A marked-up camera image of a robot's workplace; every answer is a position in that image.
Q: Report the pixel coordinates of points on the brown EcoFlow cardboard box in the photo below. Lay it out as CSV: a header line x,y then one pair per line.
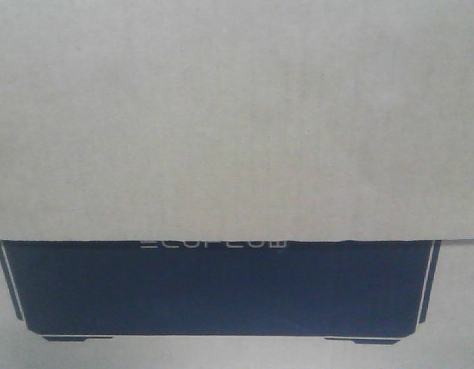
x,y
242,118

